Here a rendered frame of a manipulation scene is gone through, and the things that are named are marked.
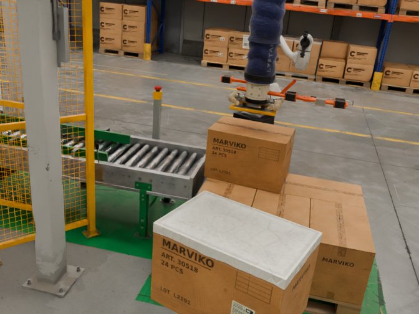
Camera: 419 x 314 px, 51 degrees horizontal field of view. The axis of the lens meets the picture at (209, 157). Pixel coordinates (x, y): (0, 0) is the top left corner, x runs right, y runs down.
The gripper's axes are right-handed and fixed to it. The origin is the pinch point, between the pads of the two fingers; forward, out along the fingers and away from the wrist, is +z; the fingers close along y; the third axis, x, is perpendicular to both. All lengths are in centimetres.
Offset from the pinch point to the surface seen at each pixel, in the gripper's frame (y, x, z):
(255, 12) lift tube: -21.6, 34.1, 29.1
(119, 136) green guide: 96, 146, 7
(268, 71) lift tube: 17.7, 19.6, 29.3
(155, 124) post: 89, 123, -20
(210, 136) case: 70, 55, 40
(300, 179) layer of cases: 104, -16, 10
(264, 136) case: 64, 16, 37
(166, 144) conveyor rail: 100, 105, -4
